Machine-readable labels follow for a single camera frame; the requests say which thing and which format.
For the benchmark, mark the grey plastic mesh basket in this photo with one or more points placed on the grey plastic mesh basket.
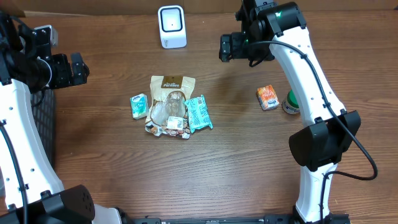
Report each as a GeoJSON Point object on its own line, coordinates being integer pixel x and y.
{"type": "Point", "coordinates": [44, 113]}

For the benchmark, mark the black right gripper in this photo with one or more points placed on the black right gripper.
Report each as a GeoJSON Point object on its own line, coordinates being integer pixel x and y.
{"type": "Point", "coordinates": [234, 41]}

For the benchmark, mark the teal snack packet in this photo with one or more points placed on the teal snack packet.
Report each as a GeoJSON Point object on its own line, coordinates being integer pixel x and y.
{"type": "Point", "coordinates": [198, 116]}

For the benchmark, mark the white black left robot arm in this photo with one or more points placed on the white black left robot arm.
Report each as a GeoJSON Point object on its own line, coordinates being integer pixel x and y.
{"type": "Point", "coordinates": [34, 193]}

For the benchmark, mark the green lid jar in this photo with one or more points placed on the green lid jar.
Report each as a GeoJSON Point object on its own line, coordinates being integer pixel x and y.
{"type": "Point", "coordinates": [290, 105]}

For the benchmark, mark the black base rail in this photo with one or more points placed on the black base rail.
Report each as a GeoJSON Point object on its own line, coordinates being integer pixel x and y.
{"type": "Point", "coordinates": [217, 220]}

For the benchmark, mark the brown beige snack pouch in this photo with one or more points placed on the brown beige snack pouch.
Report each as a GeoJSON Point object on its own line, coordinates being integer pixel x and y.
{"type": "Point", "coordinates": [168, 113]}

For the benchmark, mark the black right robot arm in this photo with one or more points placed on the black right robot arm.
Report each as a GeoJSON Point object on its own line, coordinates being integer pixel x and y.
{"type": "Point", "coordinates": [271, 31]}

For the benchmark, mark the cardboard backdrop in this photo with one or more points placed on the cardboard backdrop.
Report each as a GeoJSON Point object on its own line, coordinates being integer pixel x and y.
{"type": "Point", "coordinates": [135, 7]}

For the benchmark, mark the small teal tissue pack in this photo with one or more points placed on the small teal tissue pack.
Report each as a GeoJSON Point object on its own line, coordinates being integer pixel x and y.
{"type": "Point", "coordinates": [139, 106]}

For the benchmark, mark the orange packet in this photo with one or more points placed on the orange packet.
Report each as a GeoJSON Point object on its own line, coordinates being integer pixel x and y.
{"type": "Point", "coordinates": [267, 97]}

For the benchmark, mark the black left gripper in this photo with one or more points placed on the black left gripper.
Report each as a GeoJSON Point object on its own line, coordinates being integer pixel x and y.
{"type": "Point", "coordinates": [66, 76]}

